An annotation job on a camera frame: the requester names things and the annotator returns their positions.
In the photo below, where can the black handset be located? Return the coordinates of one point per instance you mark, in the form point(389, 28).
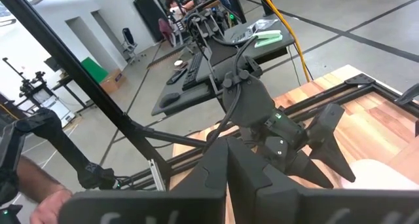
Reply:
point(176, 76)

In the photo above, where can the cardboard box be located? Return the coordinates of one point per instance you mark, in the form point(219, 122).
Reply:
point(113, 81)

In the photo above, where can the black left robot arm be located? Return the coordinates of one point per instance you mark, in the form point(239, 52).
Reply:
point(248, 99)

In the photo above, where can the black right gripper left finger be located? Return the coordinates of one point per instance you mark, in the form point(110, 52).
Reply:
point(206, 171)

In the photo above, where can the black computer mouse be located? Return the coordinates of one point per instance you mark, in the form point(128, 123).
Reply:
point(169, 100)

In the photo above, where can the black box green light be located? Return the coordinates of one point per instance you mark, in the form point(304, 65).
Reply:
point(232, 17)

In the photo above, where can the green panel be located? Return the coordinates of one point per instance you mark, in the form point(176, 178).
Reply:
point(95, 70)

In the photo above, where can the black equipment stand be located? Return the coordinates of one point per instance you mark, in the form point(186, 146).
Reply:
point(29, 83)

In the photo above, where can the clear plastic bag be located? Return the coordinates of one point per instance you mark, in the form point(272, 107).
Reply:
point(265, 23)

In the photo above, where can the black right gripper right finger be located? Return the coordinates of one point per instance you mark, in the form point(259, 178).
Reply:
point(252, 178)

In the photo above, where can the person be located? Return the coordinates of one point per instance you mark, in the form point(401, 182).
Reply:
point(178, 9)

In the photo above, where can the dark grey desk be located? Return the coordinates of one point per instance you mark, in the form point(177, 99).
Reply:
point(196, 96)

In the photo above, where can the black keyboard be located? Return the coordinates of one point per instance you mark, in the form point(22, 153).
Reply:
point(193, 70)

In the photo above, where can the black office chair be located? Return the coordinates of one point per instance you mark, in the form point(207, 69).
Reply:
point(129, 40)

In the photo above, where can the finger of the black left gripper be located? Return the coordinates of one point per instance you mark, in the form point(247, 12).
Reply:
point(327, 132)
point(307, 168)

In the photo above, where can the black tall panel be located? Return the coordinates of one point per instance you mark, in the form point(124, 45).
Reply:
point(147, 17)

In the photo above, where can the person's hand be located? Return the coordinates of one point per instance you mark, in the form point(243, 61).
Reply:
point(49, 207)

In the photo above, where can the black aluminium table frame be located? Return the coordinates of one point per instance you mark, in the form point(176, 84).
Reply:
point(82, 73)

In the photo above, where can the silver aluminium bar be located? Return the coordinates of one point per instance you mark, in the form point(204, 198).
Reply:
point(157, 175)

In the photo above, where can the small white round object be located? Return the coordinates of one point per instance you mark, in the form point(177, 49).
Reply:
point(178, 63)

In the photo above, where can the maroon chair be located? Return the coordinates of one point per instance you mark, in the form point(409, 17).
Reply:
point(166, 30)

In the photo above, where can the person's forearm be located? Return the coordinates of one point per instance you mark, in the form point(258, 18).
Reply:
point(36, 178)

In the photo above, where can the pink slide sandal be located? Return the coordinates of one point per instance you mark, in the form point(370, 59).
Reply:
point(376, 175)

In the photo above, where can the mint green stapler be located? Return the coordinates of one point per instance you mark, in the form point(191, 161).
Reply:
point(268, 39)

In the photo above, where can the white equipment cart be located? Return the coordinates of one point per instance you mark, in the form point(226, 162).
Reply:
point(55, 106)

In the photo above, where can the white calculator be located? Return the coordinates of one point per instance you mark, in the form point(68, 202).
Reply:
point(242, 36)

